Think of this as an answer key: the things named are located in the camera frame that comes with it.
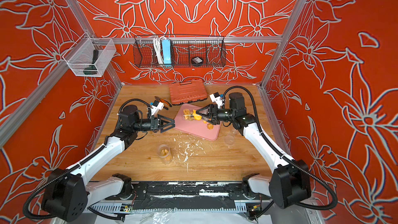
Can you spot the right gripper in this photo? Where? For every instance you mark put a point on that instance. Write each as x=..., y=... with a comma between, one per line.
x=212, y=113

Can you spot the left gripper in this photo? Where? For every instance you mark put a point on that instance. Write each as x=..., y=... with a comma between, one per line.
x=154, y=125

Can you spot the clear cookie jar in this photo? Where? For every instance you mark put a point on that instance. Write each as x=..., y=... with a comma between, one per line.
x=165, y=154
x=191, y=115

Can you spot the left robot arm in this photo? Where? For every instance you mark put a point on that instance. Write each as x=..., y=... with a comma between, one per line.
x=67, y=193

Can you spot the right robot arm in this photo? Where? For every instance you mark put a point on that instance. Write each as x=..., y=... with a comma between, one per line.
x=290, y=183

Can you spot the clear cookie jar front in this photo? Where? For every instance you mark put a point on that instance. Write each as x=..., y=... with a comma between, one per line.
x=165, y=154

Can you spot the yellow round cookie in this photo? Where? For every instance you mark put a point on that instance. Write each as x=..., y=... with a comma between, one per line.
x=210, y=126

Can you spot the pink plastic tray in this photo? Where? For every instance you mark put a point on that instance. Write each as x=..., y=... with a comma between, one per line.
x=195, y=127

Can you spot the orange tool case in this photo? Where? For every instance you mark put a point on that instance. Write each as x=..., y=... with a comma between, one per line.
x=187, y=92

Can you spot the small black box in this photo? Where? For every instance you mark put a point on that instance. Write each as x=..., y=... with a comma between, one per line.
x=197, y=61

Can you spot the light blue box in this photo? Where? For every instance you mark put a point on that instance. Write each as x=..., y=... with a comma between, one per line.
x=167, y=50

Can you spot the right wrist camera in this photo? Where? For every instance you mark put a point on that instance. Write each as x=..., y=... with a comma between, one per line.
x=217, y=100

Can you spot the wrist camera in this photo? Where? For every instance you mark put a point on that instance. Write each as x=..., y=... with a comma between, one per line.
x=217, y=100
x=156, y=105

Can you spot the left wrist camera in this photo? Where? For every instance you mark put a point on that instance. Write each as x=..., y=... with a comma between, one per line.
x=156, y=105

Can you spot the orange handled pliers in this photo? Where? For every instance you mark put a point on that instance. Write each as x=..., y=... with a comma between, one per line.
x=166, y=104

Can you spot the black wire wall basket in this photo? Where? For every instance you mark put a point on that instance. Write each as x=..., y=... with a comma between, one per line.
x=148, y=51

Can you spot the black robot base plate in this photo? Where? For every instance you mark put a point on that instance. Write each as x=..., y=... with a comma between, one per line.
x=210, y=196

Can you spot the clear acrylic wall box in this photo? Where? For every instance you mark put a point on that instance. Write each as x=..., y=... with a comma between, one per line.
x=90, y=57

